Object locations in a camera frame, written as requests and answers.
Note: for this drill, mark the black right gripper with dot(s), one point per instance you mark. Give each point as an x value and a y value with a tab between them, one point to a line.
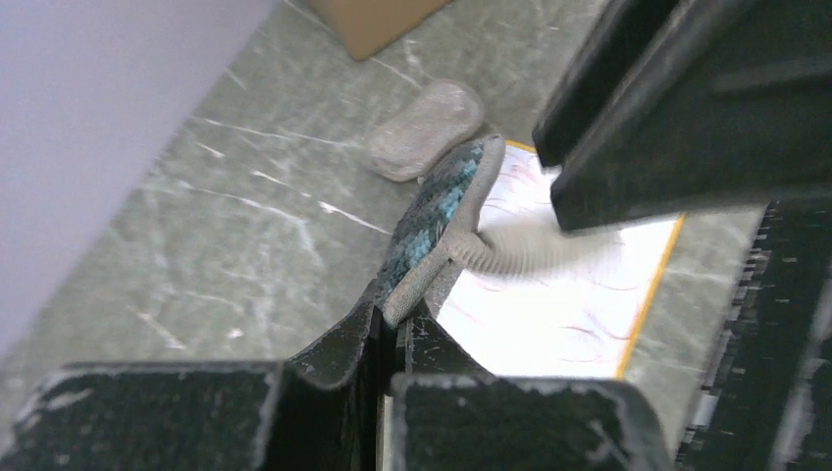
678	106

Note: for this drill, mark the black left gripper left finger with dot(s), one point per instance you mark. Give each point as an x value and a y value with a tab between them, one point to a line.
314	411

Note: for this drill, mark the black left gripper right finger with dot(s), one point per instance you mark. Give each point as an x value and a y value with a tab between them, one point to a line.
449	413

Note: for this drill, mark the yellow framed whiteboard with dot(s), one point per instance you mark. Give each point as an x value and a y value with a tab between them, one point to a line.
582	320

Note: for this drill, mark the grey blue scrubbing sponge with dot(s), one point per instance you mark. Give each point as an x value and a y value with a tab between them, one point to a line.
440	227

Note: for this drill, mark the grey silver scrubbing sponge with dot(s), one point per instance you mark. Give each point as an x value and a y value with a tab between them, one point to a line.
405	147

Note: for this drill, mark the tan plastic toolbox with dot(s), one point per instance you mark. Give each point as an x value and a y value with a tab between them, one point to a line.
365	27

